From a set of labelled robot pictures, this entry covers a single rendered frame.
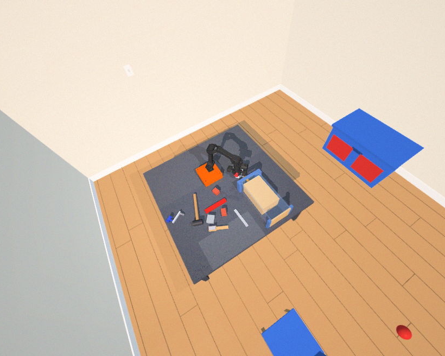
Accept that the hammer with wooden handle and black head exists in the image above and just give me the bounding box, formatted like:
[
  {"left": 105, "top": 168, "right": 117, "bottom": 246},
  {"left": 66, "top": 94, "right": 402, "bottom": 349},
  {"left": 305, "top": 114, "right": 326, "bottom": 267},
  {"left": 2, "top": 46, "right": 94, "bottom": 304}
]
[{"left": 192, "top": 194, "right": 203, "bottom": 226}]

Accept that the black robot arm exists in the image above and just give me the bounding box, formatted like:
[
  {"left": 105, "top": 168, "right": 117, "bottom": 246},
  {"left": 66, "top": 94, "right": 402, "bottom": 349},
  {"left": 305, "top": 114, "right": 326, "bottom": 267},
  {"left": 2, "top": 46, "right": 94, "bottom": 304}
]
[{"left": 205, "top": 144, "right": 249, "bottom": 172}]

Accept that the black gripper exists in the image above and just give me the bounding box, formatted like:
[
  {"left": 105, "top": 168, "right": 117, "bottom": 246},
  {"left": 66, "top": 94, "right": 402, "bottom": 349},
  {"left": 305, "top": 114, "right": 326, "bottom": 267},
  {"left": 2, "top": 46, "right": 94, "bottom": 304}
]
[{"left": 227, "top": 166, "right": 247, "bottom": 176}]

